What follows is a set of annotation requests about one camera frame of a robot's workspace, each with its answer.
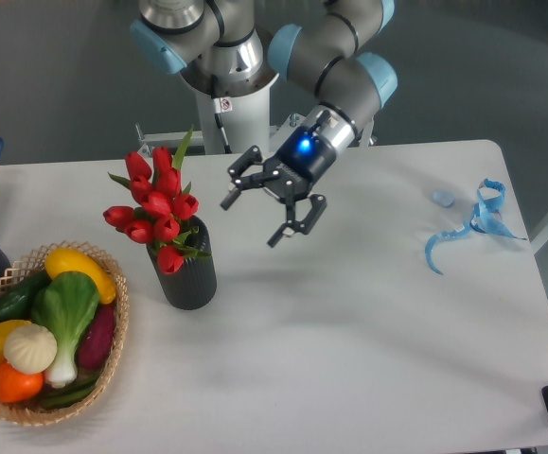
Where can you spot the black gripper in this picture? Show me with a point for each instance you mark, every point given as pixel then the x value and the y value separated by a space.
pixel 302 159

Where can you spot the red tulip bouquet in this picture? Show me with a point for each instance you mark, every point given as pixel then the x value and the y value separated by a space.
pixel 156 187

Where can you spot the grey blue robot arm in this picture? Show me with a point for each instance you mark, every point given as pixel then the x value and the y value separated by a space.
pixel 231 65

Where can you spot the black ribbed vase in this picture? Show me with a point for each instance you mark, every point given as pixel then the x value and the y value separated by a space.
pixel 186 279

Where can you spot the small pale blue cap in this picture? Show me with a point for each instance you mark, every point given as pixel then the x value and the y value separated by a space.
pixel 443 198

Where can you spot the blue ribbon strip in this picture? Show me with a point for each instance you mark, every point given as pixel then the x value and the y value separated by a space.
pixel 485 218

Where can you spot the yellow squash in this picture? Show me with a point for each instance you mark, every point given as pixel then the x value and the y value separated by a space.
pixel 66 259

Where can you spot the purple sweet potato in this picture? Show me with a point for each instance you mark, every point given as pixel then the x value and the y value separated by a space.
pixel 97 342

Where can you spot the green bok choy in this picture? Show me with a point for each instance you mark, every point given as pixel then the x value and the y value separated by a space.
pixel 66 307

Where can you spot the green cucumber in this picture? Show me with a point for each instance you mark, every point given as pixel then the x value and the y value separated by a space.
pixel 16 302

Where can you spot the white steamed bun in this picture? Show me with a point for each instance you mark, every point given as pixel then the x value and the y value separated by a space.
pixel 30 349

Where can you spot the dark green vegetable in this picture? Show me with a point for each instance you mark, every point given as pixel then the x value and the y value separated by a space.
pixel 69 395

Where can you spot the woven bamboo basket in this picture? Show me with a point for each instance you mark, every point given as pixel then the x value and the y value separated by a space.
pixel 30 413

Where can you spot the orange fruit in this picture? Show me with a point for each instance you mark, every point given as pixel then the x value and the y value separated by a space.
pixel 16 386

